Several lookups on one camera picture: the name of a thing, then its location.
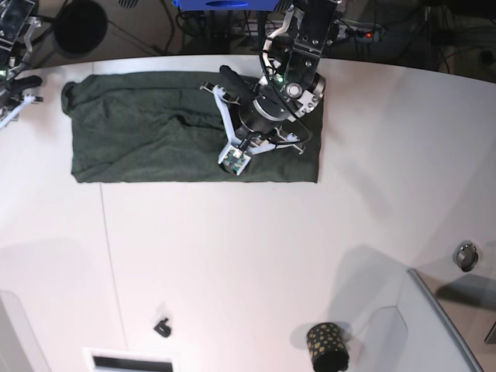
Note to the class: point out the black round stool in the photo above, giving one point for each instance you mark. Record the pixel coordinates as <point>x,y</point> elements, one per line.
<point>81,28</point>

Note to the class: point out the small black plastic clip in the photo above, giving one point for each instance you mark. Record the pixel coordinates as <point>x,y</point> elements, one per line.
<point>162,328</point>

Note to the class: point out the blue plastic box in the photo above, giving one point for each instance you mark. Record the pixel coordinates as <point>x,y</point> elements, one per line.
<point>225,5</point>

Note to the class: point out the black cup with gold dots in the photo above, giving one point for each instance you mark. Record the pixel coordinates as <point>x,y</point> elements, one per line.
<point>327,348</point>

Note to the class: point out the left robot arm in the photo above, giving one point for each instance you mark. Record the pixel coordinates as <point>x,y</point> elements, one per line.
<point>290,86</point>

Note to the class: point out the dark green t-shirt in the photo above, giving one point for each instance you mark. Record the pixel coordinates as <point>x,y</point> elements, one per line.
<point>160,126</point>

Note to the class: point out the white rectangular table slot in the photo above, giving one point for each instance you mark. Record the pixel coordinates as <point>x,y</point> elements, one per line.
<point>123,360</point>

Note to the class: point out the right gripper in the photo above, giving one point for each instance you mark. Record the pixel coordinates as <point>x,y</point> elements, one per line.
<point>11,111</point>

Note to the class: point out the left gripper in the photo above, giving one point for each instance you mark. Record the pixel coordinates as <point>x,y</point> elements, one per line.
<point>247,128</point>

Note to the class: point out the round metal table grommet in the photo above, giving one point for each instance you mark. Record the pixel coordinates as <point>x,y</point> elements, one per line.
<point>466,256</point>

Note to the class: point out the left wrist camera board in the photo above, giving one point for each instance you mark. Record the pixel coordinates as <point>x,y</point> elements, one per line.
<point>233,160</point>

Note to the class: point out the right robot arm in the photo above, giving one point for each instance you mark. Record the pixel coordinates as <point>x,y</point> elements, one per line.
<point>19,20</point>

